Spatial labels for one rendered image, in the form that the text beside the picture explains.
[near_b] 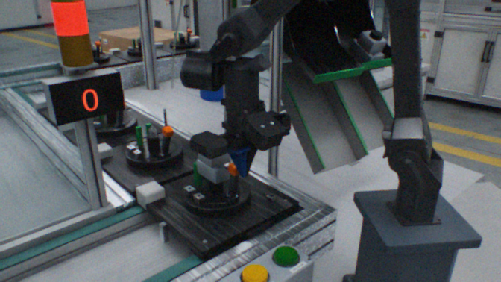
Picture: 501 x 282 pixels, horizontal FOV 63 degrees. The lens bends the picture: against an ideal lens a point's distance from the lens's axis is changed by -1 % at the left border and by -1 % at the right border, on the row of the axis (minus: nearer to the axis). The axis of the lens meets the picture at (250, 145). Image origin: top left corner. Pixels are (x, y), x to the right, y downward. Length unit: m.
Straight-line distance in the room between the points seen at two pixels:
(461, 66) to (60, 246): 4.26
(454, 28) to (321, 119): 3.71
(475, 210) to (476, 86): 3.56
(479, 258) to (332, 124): 0.42
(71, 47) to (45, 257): 0.38
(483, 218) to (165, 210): 0.74
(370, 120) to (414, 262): 0.51
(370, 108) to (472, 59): 3.56
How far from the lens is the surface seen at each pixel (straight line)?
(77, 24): 0.73
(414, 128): 0.60
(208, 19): 1.68
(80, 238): 0.85
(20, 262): 0.83
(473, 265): 0.97
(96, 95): 0.75
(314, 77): 0.84
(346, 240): 0.94
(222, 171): 0.79
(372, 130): 1.08
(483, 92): 4.67
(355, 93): 1.11
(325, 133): 0.97
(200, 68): 0.69
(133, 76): 2.00
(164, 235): 0.81
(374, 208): 0.69
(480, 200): 1.20
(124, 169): 1.00
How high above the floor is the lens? 1.43
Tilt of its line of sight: 25 degrees down
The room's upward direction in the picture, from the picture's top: straight up
